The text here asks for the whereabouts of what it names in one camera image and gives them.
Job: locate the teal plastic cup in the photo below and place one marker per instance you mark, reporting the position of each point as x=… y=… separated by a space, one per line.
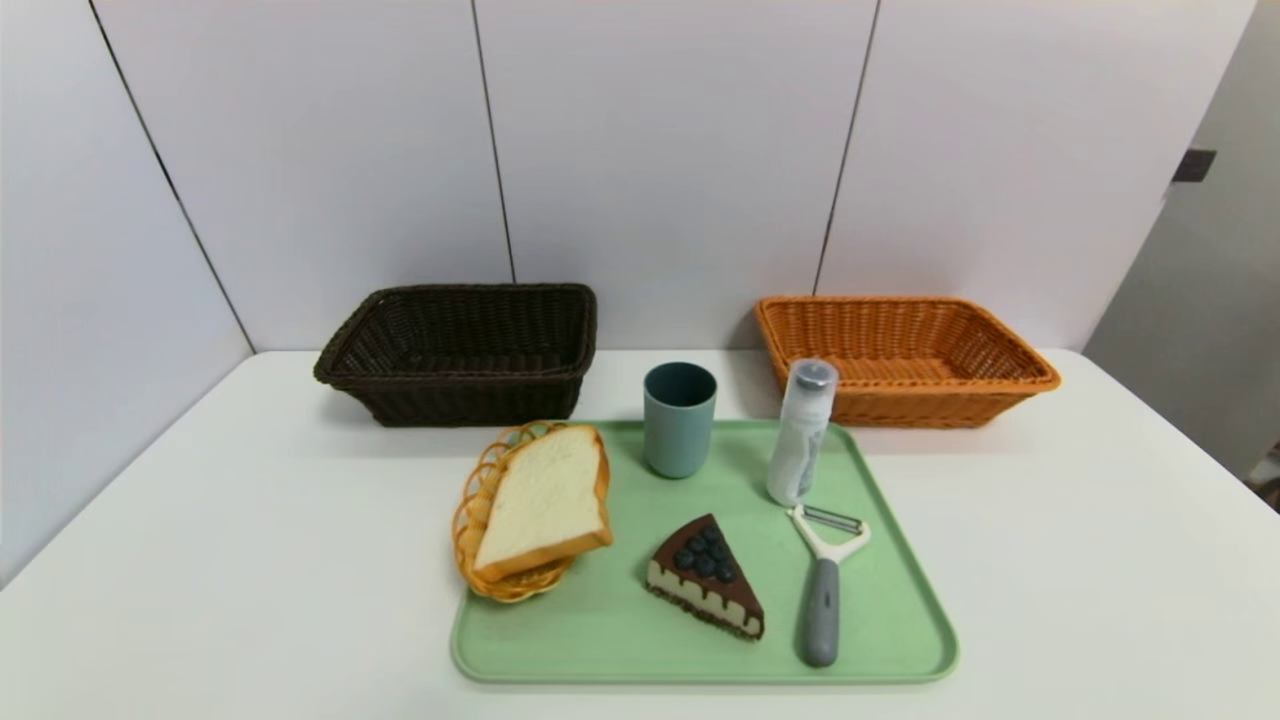
x=680 y=440

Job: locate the white bread slice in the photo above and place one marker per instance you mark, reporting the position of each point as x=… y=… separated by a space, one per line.
x=545 y=500

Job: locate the chocolate blueberry cake slice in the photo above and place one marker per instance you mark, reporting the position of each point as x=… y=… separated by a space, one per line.
x=705 y=565

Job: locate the dark brown wicker basket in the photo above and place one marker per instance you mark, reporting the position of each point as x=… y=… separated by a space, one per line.
x=400 y=400

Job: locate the small yellow wicker basket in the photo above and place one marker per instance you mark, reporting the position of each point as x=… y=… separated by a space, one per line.
x=520 y=587

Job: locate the orange wicker basket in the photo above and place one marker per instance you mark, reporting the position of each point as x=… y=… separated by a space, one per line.
x=930 y=405

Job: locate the white bottle grey cap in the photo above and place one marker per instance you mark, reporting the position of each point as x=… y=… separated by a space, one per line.
x=797 y=450

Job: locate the green plastic tray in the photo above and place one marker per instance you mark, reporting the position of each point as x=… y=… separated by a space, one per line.
x=700 y=560

